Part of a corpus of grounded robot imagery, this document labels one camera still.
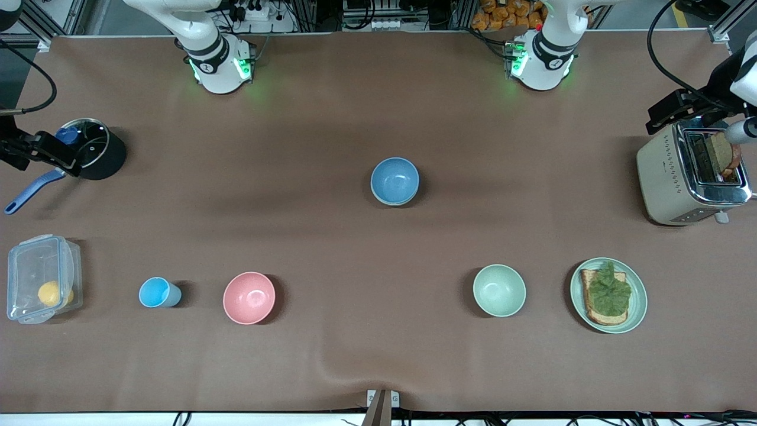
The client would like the blue bowl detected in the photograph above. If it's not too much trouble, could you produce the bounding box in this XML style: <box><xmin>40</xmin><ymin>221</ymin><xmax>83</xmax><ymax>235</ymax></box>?
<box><xmin>370</xmin><ymin>156</ymin><xmax>420</xmax><ymax>205</ymax></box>

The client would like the light green bowl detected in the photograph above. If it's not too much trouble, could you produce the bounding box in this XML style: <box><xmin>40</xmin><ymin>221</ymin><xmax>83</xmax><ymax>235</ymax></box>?
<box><xmin>371</xmin><ymin>194</ymin><xmax>418</xmax><ymax>208</ymax></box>
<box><xmin>473</xmin><ymin>263</ymin><xmax>528</xmax><ymax>318</ymax></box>

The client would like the pink bowl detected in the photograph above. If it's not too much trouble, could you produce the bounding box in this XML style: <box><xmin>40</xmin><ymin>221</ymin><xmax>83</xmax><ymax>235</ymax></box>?
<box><xmin>222</xmin><ymin>271</ymin><xmax>277</xmax><ymax>326</ymax></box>

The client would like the glass lid with blue knob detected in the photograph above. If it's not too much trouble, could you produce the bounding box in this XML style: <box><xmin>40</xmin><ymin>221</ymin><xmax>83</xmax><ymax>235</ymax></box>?
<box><xmin>56</xmin><ymin>118</ymin><xmax>111</xmax><ymax>170</ymax></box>

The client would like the brown toast slice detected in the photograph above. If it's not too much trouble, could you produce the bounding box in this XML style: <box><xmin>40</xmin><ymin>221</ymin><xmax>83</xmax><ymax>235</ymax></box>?
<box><xmin>709</xmin><ymin>130</ymin><xmax>742</xmax><ymax>179</ymax></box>

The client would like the cream and chrome toaster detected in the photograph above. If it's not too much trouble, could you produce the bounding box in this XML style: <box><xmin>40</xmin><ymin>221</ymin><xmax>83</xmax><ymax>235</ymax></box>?
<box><xmin>636</xmin><ymin>115</ymin><xmax>753</xmax><ymax>227</ymax></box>

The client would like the clear plastic lidded container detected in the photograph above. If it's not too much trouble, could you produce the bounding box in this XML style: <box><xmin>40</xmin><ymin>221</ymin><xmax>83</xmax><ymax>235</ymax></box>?
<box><xmin>7</xmin><ymin>234</ymin><xmax>84</xmax><ymax>325</ymax></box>

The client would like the yellow lemon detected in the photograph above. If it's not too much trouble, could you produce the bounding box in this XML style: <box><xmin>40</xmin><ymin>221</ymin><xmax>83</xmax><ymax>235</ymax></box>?
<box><xmin>37</xmin><ymin>280</ymin><xmax>75</xmax><ymax>309</ymax></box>

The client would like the blue cup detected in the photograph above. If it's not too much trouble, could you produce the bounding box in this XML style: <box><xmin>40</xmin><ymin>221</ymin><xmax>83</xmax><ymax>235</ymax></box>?
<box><xmin>138</xmin><ymin>276</ymin><xmax>183</xmax><ymax>309</ymax></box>

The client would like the light green plate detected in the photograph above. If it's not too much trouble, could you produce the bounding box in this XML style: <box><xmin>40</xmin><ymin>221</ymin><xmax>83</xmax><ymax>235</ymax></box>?
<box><xmin>570</xmin><ymin>257</ymin><xmax>649</xmax><ymax>335</ymax></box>

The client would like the green lettuce leaf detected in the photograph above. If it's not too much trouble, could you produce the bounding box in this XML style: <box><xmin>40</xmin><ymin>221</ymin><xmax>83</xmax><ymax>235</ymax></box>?
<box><xmin>586</xmin><ymin>260</ymin><xmax>633</xmax><ymax>317</ymax></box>

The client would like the orange snack bag pile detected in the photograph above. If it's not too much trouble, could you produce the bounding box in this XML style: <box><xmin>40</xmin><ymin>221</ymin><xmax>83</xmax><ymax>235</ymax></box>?
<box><xmin>471</xmin><ymin>0</ymin><xmax>546</xmax><ymax>32</ymax></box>

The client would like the bread slice with crust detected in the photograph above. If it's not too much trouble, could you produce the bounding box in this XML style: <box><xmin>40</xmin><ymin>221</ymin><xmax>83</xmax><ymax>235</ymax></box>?
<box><xmin>579</xmin><ymin>267</ymin><xmax>629</xmax><ymax>327</ymax></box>

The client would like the white power strip with plugs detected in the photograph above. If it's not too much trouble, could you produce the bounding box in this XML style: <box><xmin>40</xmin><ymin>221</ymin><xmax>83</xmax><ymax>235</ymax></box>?
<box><xmin>239</xmin><ymin>4</ymin><xmax>297</xmax><ymax>34</ymax></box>

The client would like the long white power strip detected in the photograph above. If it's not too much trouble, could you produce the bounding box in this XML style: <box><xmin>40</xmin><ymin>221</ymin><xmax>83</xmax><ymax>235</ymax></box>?
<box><xmin>342</xmin><ymin>16</ymin><xmax>430</xmax><ymax>33</ymax></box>

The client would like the brown table cloth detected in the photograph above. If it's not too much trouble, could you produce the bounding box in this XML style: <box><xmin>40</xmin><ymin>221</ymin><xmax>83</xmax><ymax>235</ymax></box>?
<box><xmin>0</xmin><ymin>30</ymin><xmax>757</xmax><ymax>414</ymax></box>

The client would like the black pot with blue handle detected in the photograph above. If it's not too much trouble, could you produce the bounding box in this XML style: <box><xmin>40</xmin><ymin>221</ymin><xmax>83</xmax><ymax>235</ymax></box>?
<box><xmin>5</xmin><ymin>118</ymin><xmax>128</xmax><ymax>215</ymax></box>

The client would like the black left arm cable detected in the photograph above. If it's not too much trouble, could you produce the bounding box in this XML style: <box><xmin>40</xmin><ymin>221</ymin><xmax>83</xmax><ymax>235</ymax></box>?
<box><xmin>646</xmin><ymin>0</ymin><xmax>729</xmax><ymax>107</ymax></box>

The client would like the aluminium frame profile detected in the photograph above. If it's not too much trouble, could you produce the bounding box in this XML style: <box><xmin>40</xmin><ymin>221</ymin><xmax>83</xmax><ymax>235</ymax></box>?
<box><xmin>711</xmin><ymin>3</ymin><xmax>757</xmax><ymax>43</ymax></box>
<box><xmin>18</xmin><ymin>0</ymin><xmax>85</xmax><ymax>37</ymax></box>

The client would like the metal table clamp bracket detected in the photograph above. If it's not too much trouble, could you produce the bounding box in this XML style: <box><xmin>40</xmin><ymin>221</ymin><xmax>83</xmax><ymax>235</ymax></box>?
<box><xmin>362</xmin><ymin>389</ymin><xmax>401</xmax><ymax>426</ymax></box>

